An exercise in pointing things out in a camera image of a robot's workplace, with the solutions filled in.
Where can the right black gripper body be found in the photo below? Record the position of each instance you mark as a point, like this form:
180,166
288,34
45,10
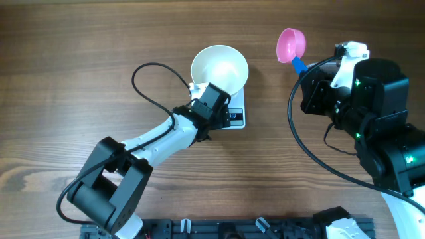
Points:
323,99

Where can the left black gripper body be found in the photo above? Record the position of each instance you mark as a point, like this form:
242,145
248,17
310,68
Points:
220,121

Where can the pink scoop blue handle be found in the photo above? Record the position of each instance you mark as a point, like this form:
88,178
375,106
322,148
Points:
290,48

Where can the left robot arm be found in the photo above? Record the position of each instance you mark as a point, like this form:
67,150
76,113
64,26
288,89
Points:
109,186

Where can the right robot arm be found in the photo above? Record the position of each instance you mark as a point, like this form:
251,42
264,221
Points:
372,110

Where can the white digital kitchen scale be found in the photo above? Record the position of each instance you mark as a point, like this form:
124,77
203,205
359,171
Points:
236,109

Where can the white round bowl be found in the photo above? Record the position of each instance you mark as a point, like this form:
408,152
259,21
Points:
221,65

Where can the clear plastic container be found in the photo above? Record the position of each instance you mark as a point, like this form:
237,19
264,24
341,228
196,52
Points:
328,68

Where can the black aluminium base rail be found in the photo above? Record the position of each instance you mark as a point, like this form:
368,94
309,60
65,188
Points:
221,229

